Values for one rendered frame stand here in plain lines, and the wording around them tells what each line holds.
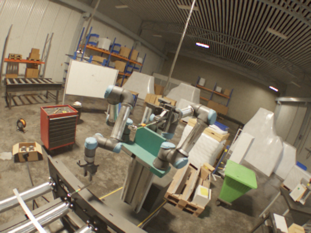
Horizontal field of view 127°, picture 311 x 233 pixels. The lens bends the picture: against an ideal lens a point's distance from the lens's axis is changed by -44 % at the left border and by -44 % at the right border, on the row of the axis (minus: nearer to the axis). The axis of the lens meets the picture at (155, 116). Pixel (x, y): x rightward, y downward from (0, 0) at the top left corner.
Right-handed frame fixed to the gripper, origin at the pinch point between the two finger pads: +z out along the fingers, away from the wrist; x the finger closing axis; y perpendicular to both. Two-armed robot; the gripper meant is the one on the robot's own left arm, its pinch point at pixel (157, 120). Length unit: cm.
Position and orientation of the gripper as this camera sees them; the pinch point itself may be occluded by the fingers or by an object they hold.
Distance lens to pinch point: 60.4
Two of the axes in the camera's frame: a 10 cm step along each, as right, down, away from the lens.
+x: -3.0, 9.2, 2.6
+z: -4.2, 1.1, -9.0
